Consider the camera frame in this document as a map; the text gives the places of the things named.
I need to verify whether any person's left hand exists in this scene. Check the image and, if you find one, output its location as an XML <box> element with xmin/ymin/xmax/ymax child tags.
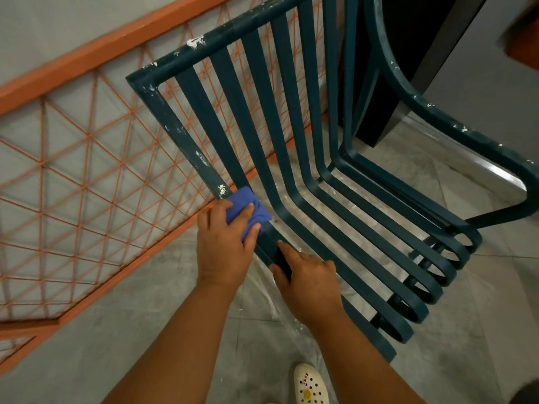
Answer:
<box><xmin>196</xmin><ymin>199</ymin><xmax>262</xmax><ymax>291</ymax></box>

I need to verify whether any person's right hand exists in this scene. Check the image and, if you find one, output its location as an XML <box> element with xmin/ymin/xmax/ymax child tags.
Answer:
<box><xmin>269</xmin><ymin>241</ymin><xmax>347</xmax><ymax>329</ymax></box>

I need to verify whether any blue cleaning cloth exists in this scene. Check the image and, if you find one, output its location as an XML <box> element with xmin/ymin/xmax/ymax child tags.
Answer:
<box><xmin>226</xmin><ymin>186</ymin><xmax>273</xmax><ymax>242</ymax></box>

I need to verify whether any dark green metal slatted chair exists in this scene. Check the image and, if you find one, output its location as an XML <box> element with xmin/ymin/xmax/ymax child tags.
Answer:
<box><xmin>126</xmin><ymin>0</ymin><xmax>539</xmax><ymax>363</ymax></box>

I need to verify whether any person's right forearm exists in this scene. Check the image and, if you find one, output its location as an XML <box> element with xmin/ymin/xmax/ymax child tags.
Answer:
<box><xmin>309</xmin><ymin>312</ymin><xmax>427</xmax><ymax>404</ymax></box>

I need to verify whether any person's left forearm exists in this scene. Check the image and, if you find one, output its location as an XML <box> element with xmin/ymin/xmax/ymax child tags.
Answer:
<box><xmin>102</xmin><ymin>282</ymin><xmax>237</xmax><ymax>404</ymax></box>

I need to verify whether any clear plastic sheet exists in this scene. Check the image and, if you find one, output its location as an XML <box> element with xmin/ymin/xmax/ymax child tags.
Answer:
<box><xmin>238</xmin><ymin>265</ymin><xmax>340</xmax><ymax>404</ymax></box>

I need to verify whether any white perforated clog shoe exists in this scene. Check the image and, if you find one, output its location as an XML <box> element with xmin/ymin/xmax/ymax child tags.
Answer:
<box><xmin>293</xmin><ymin>363</ymin><xmax>330</xmax><ymax>404</ymax></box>

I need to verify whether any orange metal lattice railing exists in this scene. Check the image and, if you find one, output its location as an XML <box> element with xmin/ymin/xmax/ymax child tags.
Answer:
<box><xmin>0</xmin><ymin>0</ymin><xmax>330</xmax><ymax>376</ymax></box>

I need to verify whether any black pillar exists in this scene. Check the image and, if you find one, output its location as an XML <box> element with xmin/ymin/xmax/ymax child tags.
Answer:
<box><xmin>337</xmin><ymin>0</ymin><xmax>490</xmax><ymax>148</ymax></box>

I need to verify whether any brown wooden furniture piece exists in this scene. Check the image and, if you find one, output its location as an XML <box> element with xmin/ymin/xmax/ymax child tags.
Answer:
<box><xmin>504</xmin><ymin>6</ymin><xmax>539</xmax><ymax>71</ymax></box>

